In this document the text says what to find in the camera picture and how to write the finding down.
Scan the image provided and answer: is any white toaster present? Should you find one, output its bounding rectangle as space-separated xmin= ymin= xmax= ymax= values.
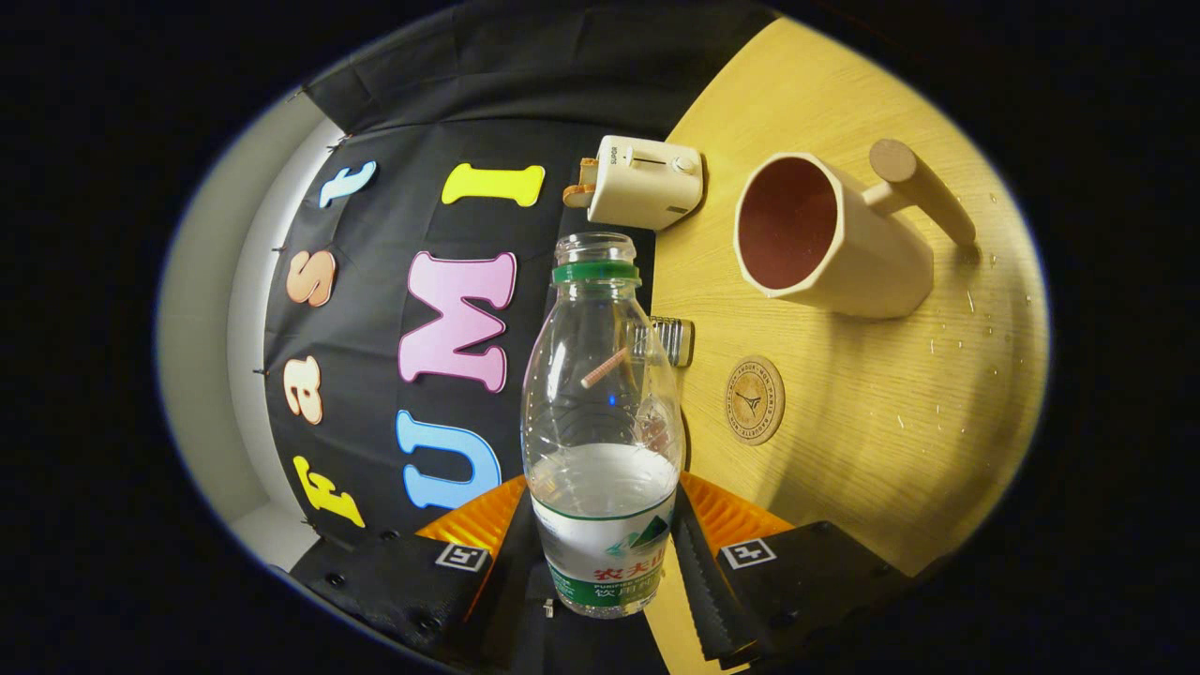
xmin=587 ymin=135 xmax=704 ymax=232

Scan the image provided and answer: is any black backdrop cloth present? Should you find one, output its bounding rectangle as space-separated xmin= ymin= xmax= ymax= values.
xmin=253 ymin=0 xmax=779 ymax=563

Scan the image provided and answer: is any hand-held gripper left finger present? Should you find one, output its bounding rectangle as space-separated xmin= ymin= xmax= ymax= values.
xmin=289 ymin=475 xmax=556 ymax=672

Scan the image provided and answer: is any thin pink stick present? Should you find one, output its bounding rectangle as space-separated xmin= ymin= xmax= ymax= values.
xmin=580 ymin=347 xmax=631 ymax=390

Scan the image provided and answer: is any clear plastic juice bottle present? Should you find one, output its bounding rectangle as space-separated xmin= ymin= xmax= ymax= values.
xmin=520 ymin=232 xmax=683 ymax=620

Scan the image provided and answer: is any metal wire holder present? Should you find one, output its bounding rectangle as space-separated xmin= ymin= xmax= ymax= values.
xmin=634 ymin=316 xmax=696 ymax=368

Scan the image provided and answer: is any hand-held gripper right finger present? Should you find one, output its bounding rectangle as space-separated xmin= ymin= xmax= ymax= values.
xmin=668 ymin=472 xmax=918 ymax=672

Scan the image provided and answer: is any round wooden coaster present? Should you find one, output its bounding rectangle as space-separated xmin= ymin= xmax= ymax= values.
xmin=724 ymin=355 xmax=787 ymax=446

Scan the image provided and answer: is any cream cup with wooden handle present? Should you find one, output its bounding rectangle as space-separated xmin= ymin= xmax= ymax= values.
xmin=733 ymin=139 xmax=978 ymax=320

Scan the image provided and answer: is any wooden table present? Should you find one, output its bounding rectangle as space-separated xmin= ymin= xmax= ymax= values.
xmin=645 ymin=17 xmax=1051 ymax=675

